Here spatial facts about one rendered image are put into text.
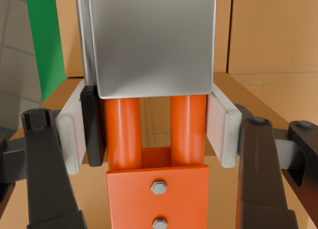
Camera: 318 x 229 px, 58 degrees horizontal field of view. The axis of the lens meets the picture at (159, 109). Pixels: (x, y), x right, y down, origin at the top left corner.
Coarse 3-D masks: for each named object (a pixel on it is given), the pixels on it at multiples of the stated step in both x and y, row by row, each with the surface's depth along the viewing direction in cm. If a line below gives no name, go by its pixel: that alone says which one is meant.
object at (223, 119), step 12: (216, 96) 15; (216, 108) 15; (228, 108) 14; (216, 120) 15; (228, 120) 13; (240, 120) 13; (216, 132) 15; (228, 132) 14; (216, 144) 15; (228, 144) 14; (228, 156) 14
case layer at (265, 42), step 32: (64, 0) 63; (224, 0) 66; (256, 0) 66; (288, 0) 67; (64, 32) 66; (224, 32) 68; (256, 32) 69; (288, 32) 69; (64, 64) 68; (224, 64) 71; (256, 64) 72; (288, 64) 72; (256, 96) 74; (288, 96) 75
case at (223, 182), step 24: (240, 96) 54; (144, 120) 44; (168, 120) 44; (144, 144) 37; (168, 144) 36; (96, 168) 33; (216, 168) 34; (24, 192) 34; (96, 192) 34; (216, 192) 35; (288, 192) 36; (24, 216) 35; (96, 216) 35; (216, 216) 37
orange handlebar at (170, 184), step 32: (192, 96) 16; (128, 128) 16; (192, 128) 17; (128, 160) 17; (160, 160) 20; (192, 160) 17; (128, 192) 17; (160, 192) 17; (192, 192) 18; (128, 224) 18; (160, 224) 18; (192, 224) 19
